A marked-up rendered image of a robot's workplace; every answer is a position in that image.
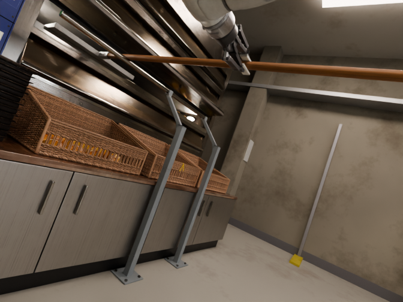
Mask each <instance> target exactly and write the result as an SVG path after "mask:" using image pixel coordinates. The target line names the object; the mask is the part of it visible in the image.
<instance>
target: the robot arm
mask: <svg viewBox="0 0 403 302"><path fill-rule="evenodd" d="M273 1H276V0H182V2H183V3H184V5H185V7H186V8H187V10H188V11H189V12H190V14H191V15H192V16H193V18H195V19H196V20H197V21H198V22H200V23H201V25H202V27H204V28H205V30H206V31H207V33H208V34H209V36H210V37H211V38H214V39H215V40H216V42H217V43H218V44H219V45H220V46H222V49H223V51H224V57H222V58H221V59H222V61H225V62H226V63H227V64H228V65H229V66H230V68H231V69H232V70H233V71H240V72H241V73H242V74H243V75H250V73H249V71H248V69H247V67H246V66H245V64H243V63H242V62H241V60H240V57H241V58H242V60H243V61H251V60H250V58H249V55H248V54H249V50H247V48H248V47H249V45H248V43H247V40H246V38H245V36H244V33H243V30H242V25H241V24H238V25H236V24H235V17H234V14H233V13H232V11H235V10H246V9H250V8H255V7H259V6H261V5H265V4H268V3H270V2H273ZM238 51H239V52H240V53H241V54H240V57H239V55H238V53H237V52H238Z"/></svg>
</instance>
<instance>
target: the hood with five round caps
mask: <svg viewBox="0 0 403 302"><path fill-rule="evenodd" d="M163 1H164V2H165V3H166V4H167V6H168V7H169V8H170V9H171V10H172V12H173V13H174V14H175V15H176V17H177V18H178V19H179V20H180V21H181V23H182V24H183V25H184V27H186V29H187V30H188V31H189V33H190V34H191V35H192V36H193V37H194V38H195V40H196V41H197V42H198V43H199V44H200V46H201V47H202V48H203V50H204V51H205V52H206V53H207V54H208V56H209V57H210V58H211V59H220V60H222V59H221V58H222V57H224V51H223V49H222V46H220V45H219V44H218V43H217V42H216V40H215V39H214V38H211V37H210V36H209V34H208V33H207V31H206V30H205V28H204V27H202V24H201V23H200V22H198V21H197V20H196V19H195V18H193V16H192V15H191V14H190V12H189V11H188V10H187V8H186V7H185V5H184V3H183V2H182V0H163ZM219 69H220V70H221V71H222V73H223V74H224V75H225V76H227V74H228V72H229V68H220V67H219Z"/></svg>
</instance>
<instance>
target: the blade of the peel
mask: <svg viewBox="0 0 403 302"><path fill-rule="evenodd" d="M45 26H47V27H48V28H50V29H51V30H53V31H55V32H56V33H57V34H59V35H60V36H62V37H64V38H65V39H67V40H68V41H70V42H71V43H73V44H74V45H76V46H77V47H79V48H81V49H82V50H84V51H85V52H86V53H88V54H90V55H91V56H93V57H94V58H96V59H98V60H99V61H100V62H102V63H104V64H105V65H107V66H108V67H110V68H111V69H113V70H114V71H116V72H117V73H119V74H120V75H122V76H124V77H125V78H127V79H130V80H133V79H134V76H133V75H132V74H130V73H129V72H127V71H126V70H124V69H123V68H121V67H120V66H119V65H117V64H116V63H114V62H113V61H111V60H110V59H102V58H100V57H99V56H98V55H99V51H97V50H95V49H94V48H93V47H91V46H90V45H89V44H87V43H86V42H84V41H83V40H81V39H80V38H79V37H77V36H75V35H74V34H73V33H71V32H70V31H68V30H67V29H65V28H64V27H63V26H61V25H60V24H58V23H57V22H55V23H50V24H47V25H45Z"/></svg>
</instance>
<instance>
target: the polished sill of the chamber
mask: <svg viewBox="0 0 403 302"><path fill-rule="evenodd" d="M33 27H35V28H36V29H38V30H39V31H41V32H43V33H44V34H46V35H48V36H49V37H51V38H53V39H54V40H56V41H57V42H59V43H61V44H62V45H64V46H65V47H67V48H69V49H70V50H72V51H73V52H75V53H77V54H78V55H80V56H81V57H83V58H85V59H86V60H88V61H89V62H91V63H93V64H94V65H96V66H97V67H99V68H101V69H102V70H104V71H105V72H107V73H109V74H110V75H112V76H114V77H115V78H117V79H118V80H120V81H122V82H123V83H125V84H127V85H128V86H130V87H131V88H133V89H135V90H136V91H138V92H140V93H141V94H142V95H144V96H146V97H147V98H149V99H151V100H153V101H154V102H155V103H157V104H159V105H160V106H162V107H164V108H165V109H167V110H168V111H170V112H172V110H171V108H170V106H168V105H167V104H165V103H164V102H162V101H160V100H159V99H158V98H156V97H154V96H153V95H151V94H150V93H148V92H147V91H145V90H144V89H142V88H141V87H139V86H137V85H136V84H134V83H133V82H131V81H130V80H128V79H127V78H125V77H124V76H122V75H120V74H119V73H117V72H116V71H114V70H113V69H111V68H110V67H108V66H107V65H105V64H104V63H102V62H100V61H99V60H98V59H96V58H94V57H93V56H91V55H90V54H88V53H86V52H85V51H84V50H82V49H81V48H79V47H77V46H76V45H74V44H73V43H71V42H70V41H68V40H67V39H65V38H64V37H62V36H60V35H59V34H57V33H56V32H55V31H53V30H51V29H50V28H48V27H47V26H45V25H44V24H42V23H40V22H39V21H37V20H36V21H35V23H34V25H33ZM177 113H178V116H179V117H180V118H181V119H183V120H184V121H186V122H188V123H189V124H191V125H192V126H194V127H196V128H197V129H199V130H201V131H202V132H204V133H205V134H206V132H207V130H205V129H204V128H202V127H201V126H199V125H198V124H196V123H194V122H193V121H192V120H190V119H189V118H187V117H185V116H184V115H182V114H180V113H179V112H178V111H177Z"/></svg>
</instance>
